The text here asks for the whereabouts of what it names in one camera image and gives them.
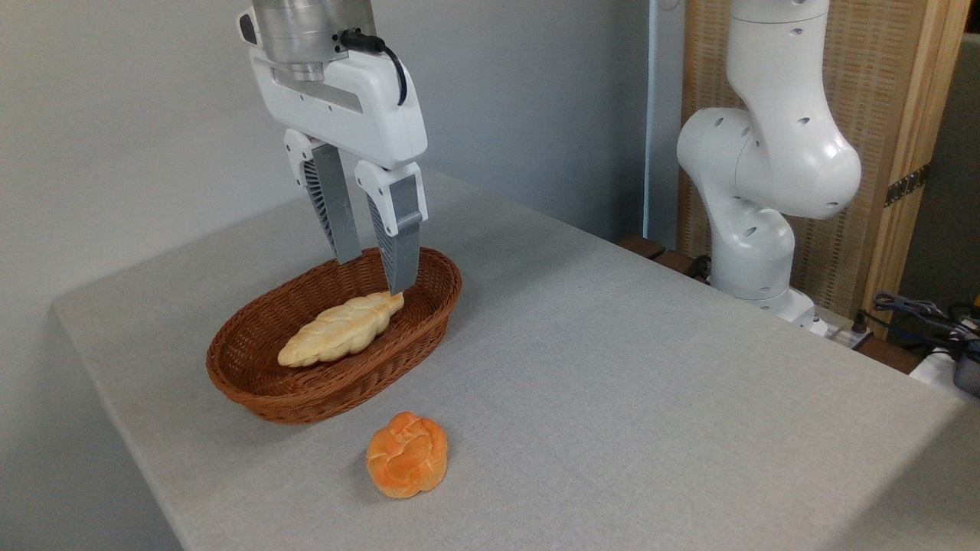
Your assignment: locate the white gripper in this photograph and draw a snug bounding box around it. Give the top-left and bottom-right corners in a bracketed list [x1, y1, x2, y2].
[248, 46, 429, 296]

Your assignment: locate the pale braided long bread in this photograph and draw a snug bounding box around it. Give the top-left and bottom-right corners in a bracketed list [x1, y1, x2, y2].
[276, 290, 406, 369]

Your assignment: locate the brown wicker basket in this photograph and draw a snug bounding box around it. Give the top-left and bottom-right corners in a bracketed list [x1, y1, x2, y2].
[205, 246, 463, 426]

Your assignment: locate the orange round bread roll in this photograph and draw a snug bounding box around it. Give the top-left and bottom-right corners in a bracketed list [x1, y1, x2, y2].
[365, 411, 449, 500]

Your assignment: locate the brown wooden bench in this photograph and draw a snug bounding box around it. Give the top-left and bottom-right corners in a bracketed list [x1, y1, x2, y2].
[617, 234, 714, 282]

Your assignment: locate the grey tablecloth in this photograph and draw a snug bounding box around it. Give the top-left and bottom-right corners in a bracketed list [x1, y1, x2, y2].
[51, 166, 980, 551]

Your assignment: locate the dark metal screen hinge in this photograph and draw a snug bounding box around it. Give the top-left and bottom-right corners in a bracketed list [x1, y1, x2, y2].
[884, 163, 932, 208]

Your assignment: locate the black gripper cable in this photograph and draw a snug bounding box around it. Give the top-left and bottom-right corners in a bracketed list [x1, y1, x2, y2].
[340, 28, 409, 107]

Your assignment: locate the bundle of dark cables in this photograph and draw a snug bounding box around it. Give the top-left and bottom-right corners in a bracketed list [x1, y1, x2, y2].
[871, 291, 980, 347]

